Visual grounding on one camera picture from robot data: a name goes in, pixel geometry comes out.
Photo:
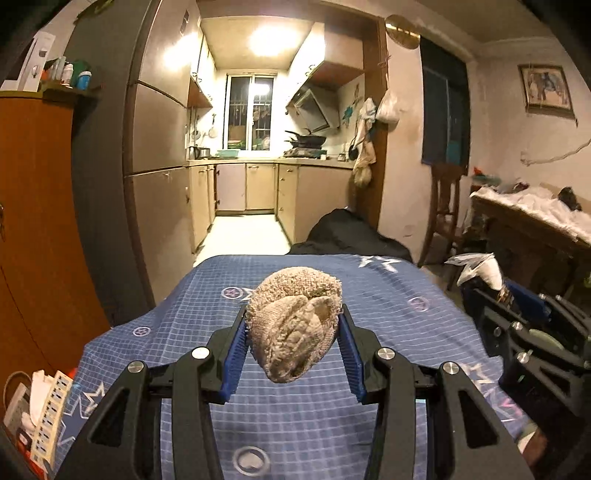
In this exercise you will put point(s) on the white microwave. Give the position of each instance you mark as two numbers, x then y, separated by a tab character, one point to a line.
30	62

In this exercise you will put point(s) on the wooden wardrobe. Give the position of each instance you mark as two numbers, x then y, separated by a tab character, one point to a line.
37	230

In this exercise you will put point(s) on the ceiling light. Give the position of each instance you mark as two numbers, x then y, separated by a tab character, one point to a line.
272	39

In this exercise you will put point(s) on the range hood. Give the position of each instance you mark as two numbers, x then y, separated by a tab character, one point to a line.
314	110

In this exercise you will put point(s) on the white bottle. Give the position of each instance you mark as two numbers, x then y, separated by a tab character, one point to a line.
56	71

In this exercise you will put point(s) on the wooden wall cabinet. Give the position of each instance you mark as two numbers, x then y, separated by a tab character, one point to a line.
337	69

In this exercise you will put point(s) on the wooden chair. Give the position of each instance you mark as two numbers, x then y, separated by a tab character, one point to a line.
443	198

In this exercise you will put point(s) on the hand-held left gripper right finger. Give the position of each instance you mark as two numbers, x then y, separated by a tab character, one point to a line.
353	364

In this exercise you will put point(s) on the black jacket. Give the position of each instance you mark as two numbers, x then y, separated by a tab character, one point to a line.
351	240

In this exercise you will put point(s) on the gas stove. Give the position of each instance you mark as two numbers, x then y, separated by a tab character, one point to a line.
304	152

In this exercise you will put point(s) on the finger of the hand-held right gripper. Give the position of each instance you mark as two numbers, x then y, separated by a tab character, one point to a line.
487	323
531	300

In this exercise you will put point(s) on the kitchen window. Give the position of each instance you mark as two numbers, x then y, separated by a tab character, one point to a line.
251	113

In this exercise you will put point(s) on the dark window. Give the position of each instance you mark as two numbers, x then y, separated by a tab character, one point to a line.
445	106

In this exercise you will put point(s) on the white plastic bag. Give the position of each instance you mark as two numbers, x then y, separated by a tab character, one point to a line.
388	108

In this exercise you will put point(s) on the wooden table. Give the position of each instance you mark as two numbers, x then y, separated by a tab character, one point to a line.
526	240

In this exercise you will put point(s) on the white power strip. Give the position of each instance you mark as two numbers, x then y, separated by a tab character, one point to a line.
18	406
53	415

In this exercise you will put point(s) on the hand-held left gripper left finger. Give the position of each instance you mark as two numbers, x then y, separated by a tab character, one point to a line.
233	360

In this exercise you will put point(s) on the white cloth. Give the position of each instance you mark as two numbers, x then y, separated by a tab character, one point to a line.
531	203

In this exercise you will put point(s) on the beige towel cloth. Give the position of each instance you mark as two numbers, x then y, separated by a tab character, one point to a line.
295	323

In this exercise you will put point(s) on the orange object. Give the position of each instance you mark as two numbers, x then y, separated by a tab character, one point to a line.
30	450

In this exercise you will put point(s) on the blue star-print tablecloth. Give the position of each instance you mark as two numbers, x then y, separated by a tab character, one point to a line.
300	424

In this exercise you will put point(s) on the beige kitchen base cabinets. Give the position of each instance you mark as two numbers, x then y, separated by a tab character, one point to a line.
258	184

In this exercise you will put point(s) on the framed picture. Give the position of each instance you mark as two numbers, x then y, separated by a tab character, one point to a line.
546	90

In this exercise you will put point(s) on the black wok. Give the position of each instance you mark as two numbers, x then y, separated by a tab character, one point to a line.
305	138

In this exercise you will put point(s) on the beige hanging bag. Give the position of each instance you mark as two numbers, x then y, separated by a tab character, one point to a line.
364	168

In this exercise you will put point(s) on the black object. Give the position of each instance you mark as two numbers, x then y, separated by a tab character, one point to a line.
569	199

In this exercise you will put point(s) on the green basin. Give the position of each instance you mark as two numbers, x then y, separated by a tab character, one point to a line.
228	153

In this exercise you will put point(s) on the metal pot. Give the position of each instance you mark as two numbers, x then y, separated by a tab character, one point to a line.
198	153

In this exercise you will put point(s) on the gold wall clock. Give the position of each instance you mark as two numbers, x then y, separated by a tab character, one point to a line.
402	30

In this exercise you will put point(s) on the hanging cloth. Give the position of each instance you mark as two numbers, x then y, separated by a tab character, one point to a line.
364	122

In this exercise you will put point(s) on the grey refrigerator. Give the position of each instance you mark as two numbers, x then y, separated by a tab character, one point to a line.
106	161

